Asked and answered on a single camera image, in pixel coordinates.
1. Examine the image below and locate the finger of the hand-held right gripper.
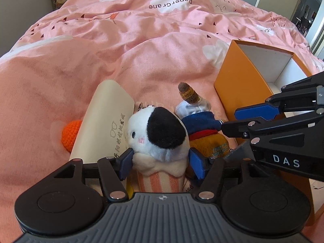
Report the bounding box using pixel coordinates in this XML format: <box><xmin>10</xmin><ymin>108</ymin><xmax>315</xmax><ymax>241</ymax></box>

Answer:
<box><xmin>234</xmin><ymin>71</ymin><xmax>324</xmax><ymax>121</ymax></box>
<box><xmin>221</xmin><ymin>110</ymin><xmax>324</xmax><ymax>142</ymax></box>

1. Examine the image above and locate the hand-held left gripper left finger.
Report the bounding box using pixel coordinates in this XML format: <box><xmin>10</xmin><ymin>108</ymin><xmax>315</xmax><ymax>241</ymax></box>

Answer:
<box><xmin>51</xmin><ymin>148</ymin><xmax>135</xmax><ymax>202</ymax></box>

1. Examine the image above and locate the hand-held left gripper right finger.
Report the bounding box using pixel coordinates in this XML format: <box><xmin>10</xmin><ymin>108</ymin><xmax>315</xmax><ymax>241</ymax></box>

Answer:
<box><xmin>189</xmin><ymin>148</ymin><xmax>273</xmax><ymax>203</ymax></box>

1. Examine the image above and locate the orange cardboard box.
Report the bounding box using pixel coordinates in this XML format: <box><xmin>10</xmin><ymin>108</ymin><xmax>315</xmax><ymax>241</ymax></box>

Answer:
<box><xmin>214</xmin><ymin>40</ymin><xmax>318</xmax><ymax>227</ymax></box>

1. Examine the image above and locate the brown plush doll blue jacket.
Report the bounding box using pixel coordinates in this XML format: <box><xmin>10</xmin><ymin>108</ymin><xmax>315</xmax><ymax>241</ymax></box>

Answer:
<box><xmin>175</xmin><ymin>82</ymin><xmax>231</xmax><ymax>159</ymax></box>

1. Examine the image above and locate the beige glasses case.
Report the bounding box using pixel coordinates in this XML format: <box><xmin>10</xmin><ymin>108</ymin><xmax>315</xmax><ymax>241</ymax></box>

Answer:
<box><xmin>69</xmin><ymin>80</ymin><xmax>136</xmax><ymax>183</ymax></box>

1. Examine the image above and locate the orange crochet ball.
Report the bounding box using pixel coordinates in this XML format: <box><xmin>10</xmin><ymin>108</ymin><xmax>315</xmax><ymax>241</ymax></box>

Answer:
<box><xmin>61</xmin><ymin>120</ymin><xmax>83</xmax><ymax>154</ymax></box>

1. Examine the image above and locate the pink printed blanket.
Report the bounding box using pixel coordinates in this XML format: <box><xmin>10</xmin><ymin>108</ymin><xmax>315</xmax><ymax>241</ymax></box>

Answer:
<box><xmin>0</xmin><ymin>0</ymin><xmax>324</xmax><ymax>236</ymax></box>

